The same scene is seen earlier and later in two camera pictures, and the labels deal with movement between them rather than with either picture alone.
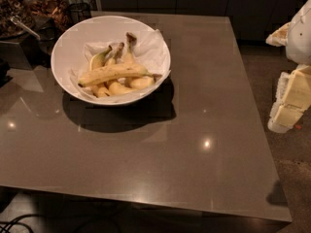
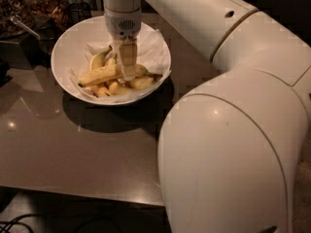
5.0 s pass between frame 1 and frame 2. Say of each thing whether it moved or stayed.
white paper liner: stayed
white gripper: moved
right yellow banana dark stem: stayed
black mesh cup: stayed
